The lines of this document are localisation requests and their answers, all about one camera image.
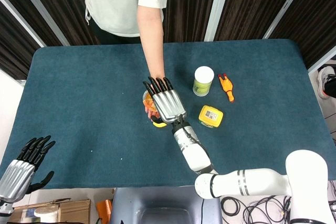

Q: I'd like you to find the cardboard box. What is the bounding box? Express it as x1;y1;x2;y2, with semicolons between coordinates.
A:
8;198;91;224

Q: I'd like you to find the orange bag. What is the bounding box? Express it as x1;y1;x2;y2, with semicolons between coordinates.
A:
96;199;113;224

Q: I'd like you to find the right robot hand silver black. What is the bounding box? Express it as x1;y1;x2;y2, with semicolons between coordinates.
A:
143;76;187;124

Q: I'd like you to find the black cables bundle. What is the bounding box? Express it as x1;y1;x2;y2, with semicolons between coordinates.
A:
220;195;292;224

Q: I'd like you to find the person in white t-shirt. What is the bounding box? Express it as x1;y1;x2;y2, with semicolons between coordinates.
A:
79;0;171;45

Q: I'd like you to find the dark teal table cloth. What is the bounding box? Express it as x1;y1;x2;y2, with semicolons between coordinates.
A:
0;38;336;189

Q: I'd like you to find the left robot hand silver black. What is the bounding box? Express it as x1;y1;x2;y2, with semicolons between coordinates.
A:
0;135;56;204

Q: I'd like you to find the person's forearm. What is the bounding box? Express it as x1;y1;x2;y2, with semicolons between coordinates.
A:
137;4;166;80

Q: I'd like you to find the orange rubber chicken toy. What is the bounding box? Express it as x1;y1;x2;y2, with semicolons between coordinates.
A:
218;73;235;103

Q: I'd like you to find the person's hand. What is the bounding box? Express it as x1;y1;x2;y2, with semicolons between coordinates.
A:
145;104;161;123

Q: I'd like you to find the green can with white lid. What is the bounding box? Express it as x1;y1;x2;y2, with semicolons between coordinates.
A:
192;66;215;97

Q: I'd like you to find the white sneaker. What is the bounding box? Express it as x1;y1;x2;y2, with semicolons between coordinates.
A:
317;66;336;100

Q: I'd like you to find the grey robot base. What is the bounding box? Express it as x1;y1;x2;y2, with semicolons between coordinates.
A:
109;186;224;224

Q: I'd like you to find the yellow lidded box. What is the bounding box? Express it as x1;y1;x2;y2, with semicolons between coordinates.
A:
198;104;224;129

